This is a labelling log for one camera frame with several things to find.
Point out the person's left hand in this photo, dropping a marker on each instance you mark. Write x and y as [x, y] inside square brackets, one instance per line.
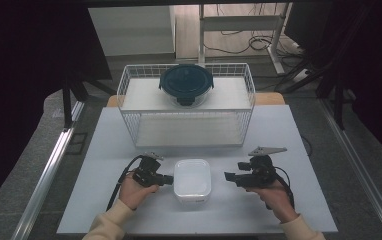
[134, 195]

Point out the black metal stand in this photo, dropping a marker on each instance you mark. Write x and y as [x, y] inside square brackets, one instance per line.
[67, 106]
[338, 106]

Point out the round container dark blue lid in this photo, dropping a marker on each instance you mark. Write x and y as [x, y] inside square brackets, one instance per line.
[185, 81]

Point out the black curtain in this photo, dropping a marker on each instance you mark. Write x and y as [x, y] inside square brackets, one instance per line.
[379, 66]

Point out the square clear plastic container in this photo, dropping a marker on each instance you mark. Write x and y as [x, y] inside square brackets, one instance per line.
[192, 180]

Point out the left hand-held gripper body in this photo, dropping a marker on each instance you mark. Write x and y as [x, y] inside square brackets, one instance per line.
[147, 171]

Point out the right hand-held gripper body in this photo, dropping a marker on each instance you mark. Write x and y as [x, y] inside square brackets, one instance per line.
[260, 173]

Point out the aluminium rail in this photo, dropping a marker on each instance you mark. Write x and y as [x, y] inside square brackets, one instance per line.
[362, 166]
[50, 166]

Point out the white cabinet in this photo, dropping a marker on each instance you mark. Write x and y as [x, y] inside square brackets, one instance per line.
[130, 30]

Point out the wooden table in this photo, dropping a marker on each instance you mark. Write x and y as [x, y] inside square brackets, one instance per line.
[269, 99]

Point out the person's right hand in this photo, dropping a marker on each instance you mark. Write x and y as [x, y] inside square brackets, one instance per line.
[277, 201]

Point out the white power strip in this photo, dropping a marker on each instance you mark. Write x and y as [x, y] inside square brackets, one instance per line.
[300, 75]

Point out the white metal desk frame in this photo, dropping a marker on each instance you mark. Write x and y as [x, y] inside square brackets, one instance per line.
[242, 23]

